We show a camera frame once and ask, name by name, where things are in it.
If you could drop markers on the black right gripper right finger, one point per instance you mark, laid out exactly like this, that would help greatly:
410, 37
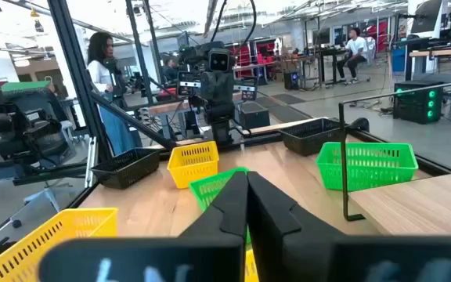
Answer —
288, 243

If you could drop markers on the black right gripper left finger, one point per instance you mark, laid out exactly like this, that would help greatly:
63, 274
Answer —
217, 235

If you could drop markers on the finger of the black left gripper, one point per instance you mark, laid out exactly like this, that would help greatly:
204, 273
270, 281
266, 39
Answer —
247, 91
189, 84

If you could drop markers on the green plastic basket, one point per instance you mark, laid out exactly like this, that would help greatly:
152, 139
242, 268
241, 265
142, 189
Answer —
210, 188
370, 168

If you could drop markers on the yellow plastic basket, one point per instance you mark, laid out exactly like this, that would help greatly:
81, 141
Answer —
33, 250
192, 164

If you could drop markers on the black plastic basket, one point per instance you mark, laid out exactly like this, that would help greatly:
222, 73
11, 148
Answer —
307, 141
125, 172

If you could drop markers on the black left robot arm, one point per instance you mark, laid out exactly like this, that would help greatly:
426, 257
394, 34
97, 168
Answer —
222, 135

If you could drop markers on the person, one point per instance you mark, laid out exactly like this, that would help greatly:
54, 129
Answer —
100, 74
354, 49
170, 70

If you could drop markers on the black equipment case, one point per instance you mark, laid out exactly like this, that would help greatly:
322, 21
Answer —
255, 115

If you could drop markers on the dark floor mat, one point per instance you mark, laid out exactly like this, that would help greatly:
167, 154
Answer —
284, 111

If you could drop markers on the black computer with blue light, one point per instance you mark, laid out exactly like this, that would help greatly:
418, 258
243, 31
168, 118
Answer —
291, 80

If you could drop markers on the black desk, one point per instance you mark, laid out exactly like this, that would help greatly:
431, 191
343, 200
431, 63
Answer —
329, 51

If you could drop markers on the black computer with green lights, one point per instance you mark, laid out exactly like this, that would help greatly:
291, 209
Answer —
413, 105

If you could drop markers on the black monitor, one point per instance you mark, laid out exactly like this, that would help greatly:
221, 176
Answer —
425, 17

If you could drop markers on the wooden workbench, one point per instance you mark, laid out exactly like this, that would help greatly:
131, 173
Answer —
444, 51

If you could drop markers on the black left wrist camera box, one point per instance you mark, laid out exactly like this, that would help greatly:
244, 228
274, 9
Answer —
220, 60

